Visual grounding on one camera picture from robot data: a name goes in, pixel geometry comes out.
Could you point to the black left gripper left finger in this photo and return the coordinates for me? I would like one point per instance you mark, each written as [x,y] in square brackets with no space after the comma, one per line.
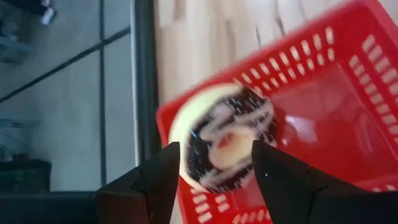
[149,196]

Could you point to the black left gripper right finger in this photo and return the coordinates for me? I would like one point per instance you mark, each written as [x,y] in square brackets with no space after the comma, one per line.
[298,199]

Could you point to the chocolate icing toy donut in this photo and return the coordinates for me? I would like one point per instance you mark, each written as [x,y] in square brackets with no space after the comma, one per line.
[217,130]

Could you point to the red plastic mesh basket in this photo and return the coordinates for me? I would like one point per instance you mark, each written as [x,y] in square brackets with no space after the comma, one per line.
[326,102]

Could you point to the black equipment case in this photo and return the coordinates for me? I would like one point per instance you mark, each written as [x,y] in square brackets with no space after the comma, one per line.
[25,175]

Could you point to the person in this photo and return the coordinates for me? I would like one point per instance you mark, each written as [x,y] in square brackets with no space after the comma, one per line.
[47,17]

